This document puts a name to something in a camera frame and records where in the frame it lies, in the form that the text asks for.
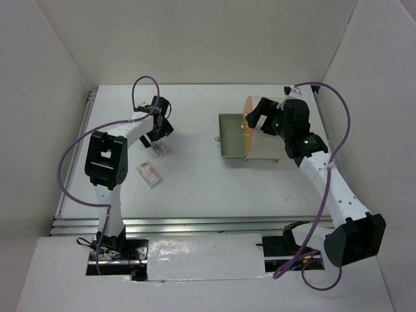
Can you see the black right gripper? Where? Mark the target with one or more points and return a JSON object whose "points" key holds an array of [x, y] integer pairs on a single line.
{"points": [[262, 108]]}

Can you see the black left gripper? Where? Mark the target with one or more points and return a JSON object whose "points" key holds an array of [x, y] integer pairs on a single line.
{"points": [[165, 130]]}

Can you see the clear false lashes box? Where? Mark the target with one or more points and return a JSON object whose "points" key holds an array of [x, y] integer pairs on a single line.
{"points": [[160, 148]]}

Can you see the orange top drawer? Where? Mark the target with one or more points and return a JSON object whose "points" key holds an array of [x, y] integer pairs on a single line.
{"points": [[250, 104]]}

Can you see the orange drawer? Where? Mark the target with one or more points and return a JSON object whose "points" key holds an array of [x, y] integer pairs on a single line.
{"points": [[250, 104], [248, 124]]}

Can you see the cream cylindrical drawer organizer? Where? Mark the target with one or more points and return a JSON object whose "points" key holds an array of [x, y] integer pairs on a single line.
{"points": [[263, 146]]}

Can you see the clear pink nails box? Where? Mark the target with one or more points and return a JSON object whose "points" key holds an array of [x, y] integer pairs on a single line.
{"points": [[149, 174]]}

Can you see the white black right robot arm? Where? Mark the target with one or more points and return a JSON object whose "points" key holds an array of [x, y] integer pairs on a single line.
{"points": [[357, 233]]}

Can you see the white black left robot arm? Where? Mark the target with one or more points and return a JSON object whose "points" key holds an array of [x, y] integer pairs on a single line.
{"points": [[107, 165]]}

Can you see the white foil-taped cover panel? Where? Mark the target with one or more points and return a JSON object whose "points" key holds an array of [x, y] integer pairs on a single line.
{"points": [[205, 257]]}

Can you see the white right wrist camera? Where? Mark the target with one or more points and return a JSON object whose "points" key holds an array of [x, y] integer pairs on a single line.
{"points": [[292, 92]]}

